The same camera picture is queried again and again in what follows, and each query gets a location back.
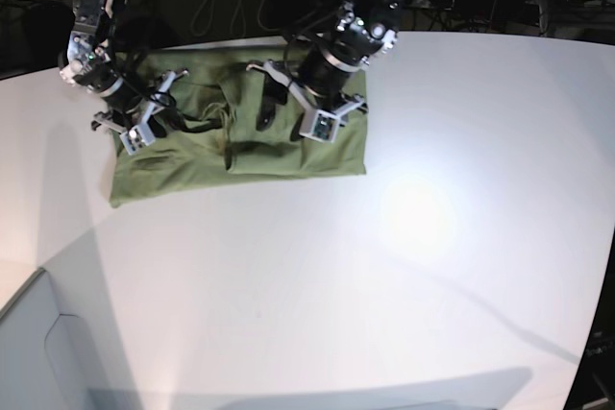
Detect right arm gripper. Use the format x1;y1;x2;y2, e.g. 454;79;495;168
60;57;188;156

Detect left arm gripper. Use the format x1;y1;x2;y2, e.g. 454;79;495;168
246;6;397;142

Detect green T-shirt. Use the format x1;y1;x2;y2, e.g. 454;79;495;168
110;45;368;207

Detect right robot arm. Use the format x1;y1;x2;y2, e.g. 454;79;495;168
59;0;188;156

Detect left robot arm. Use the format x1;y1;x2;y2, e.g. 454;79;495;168
246;0;405;143

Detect black power strip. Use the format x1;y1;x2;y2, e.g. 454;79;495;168
405;0;455;11

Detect grey cable loop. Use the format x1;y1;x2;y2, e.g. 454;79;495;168
158;0;289;39

